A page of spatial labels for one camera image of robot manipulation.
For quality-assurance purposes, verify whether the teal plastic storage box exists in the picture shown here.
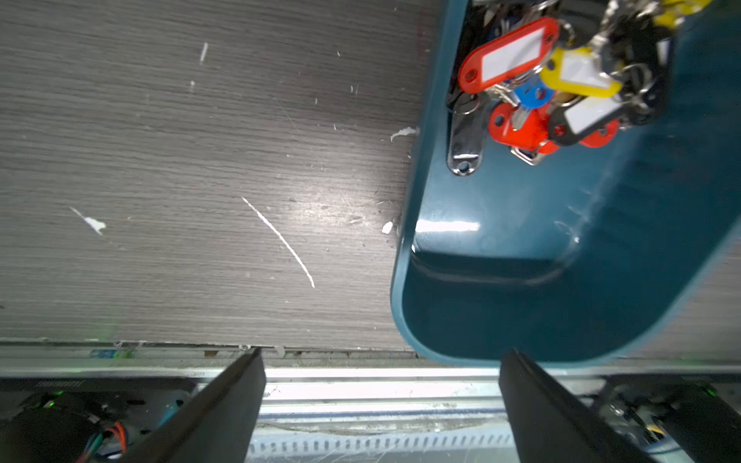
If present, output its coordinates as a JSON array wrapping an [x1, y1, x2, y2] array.
[[390, 1, 740, 368]]

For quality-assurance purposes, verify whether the blue tag key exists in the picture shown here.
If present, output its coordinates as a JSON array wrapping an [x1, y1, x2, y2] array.
[[511, 76, 556, 131]]

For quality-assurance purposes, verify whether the black tag key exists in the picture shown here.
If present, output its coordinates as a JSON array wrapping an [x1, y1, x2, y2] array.
[[547, 96, 626, 147]]

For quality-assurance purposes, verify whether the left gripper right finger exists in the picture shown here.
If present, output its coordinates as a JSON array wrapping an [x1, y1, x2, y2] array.
[[499, 350, 652, 462]]

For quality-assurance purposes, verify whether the yellow tag key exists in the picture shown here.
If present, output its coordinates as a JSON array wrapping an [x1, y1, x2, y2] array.
[[540, 47, 623, 98]]

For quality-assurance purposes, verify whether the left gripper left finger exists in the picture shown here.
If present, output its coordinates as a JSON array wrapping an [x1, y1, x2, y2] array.
[[121, 349, 266, 462]]

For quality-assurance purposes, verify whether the red tag key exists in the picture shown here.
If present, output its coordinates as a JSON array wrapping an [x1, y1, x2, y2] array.
[[457, 17, 560, 95]]

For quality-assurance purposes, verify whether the pile of keys in box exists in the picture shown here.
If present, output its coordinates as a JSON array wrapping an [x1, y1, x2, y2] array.
[[446, 1, 705, 177]]

